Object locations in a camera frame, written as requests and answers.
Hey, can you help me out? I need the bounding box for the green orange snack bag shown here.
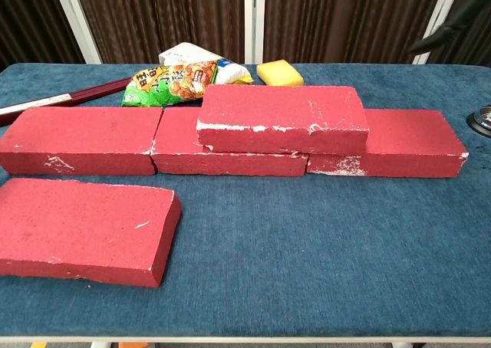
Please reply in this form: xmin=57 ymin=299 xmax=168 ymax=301
xmin=120 ymin=60 xmax=219 ymax=107

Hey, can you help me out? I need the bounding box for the brown pleated partition panel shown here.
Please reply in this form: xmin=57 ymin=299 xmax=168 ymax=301
xmin=0 ymin=0 xmax=84 ymax=71
xmin=427 ymin=0 xmax=491 ymax=67
xmin=72 ymin=0 xmax=246 ymax=64
xmin=262 ymin=0 xmax=448 ymax=64

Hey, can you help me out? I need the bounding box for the metal bowl at edge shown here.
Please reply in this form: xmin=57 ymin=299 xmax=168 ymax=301
xmin=466 ymin=104 xmax=491 ymax=139

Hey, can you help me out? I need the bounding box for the yellow sponge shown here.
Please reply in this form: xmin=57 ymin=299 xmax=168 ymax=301
xmin=255 ymin=59 xmax=305 ymax=87

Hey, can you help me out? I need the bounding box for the blue felt table cover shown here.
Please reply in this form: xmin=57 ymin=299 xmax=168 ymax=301
xmin=0 ymin=63 xmax=491 ymax=340

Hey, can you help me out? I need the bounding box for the long dark red box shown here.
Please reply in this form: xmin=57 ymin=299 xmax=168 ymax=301
xmin=0 ymin=77 xmax=133 ymax=127

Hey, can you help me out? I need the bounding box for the red brick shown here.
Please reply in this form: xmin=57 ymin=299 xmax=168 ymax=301
xmin=196 ymin=84 xmax=371 ymax=156
xmin=150 ymin=107 xmax=310 ymax=178
xmin=306 ymin=109 xmax=470 ymax=179
xmin=0 ymin=178 xmax=183 ymax=289
xmin=0 ymin=107 xmax=164 ymax=176

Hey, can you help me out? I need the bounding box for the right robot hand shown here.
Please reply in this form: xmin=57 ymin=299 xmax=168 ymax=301
xmin=408 ymin=0 xmax=491 ymax=56

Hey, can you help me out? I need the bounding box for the white yellow snack bag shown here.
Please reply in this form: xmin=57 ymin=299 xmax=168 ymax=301
xmin=158 ymin=42 xmax=255 ymax=87

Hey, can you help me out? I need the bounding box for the white partition post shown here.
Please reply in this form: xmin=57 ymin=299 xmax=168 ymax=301
xmin=242 ymin=0 xmax=265 ymax=64
xmin=51 ymin=0 xmax=103 ymax=64
xmin=412 ymin=0 xmax=467 ymax=64

